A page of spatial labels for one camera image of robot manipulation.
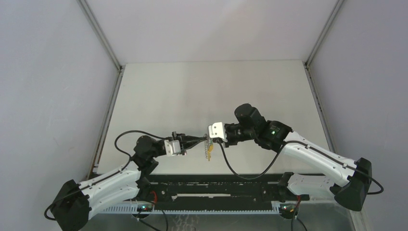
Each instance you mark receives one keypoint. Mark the aluminium frame post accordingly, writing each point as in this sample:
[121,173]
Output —
[103,40]
[311,80]

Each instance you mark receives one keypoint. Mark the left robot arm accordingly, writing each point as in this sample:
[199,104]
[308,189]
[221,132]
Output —
[76,203]

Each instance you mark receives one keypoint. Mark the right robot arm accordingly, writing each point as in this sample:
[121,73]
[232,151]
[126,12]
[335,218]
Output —
[348,181]

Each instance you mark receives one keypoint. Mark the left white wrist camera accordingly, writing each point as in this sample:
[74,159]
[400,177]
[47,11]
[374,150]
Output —
[172,148]

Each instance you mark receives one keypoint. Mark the left aluminium frame post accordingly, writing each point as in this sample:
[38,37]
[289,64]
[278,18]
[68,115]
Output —
[103,40]

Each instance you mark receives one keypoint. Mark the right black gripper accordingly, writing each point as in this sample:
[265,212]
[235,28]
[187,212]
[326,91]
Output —
[228,143]

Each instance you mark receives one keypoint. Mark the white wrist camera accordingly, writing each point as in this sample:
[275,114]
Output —
[217,131]
[172,148]

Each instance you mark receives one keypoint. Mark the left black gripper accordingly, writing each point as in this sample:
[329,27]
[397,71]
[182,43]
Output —
[191,141]

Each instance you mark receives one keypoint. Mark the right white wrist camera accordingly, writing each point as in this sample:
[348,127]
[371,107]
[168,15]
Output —
[217,131]

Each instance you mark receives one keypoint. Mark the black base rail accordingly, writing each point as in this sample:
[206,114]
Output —
[217,193]

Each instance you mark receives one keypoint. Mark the right aluminium frame post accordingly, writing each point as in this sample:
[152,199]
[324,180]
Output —
[311,80]

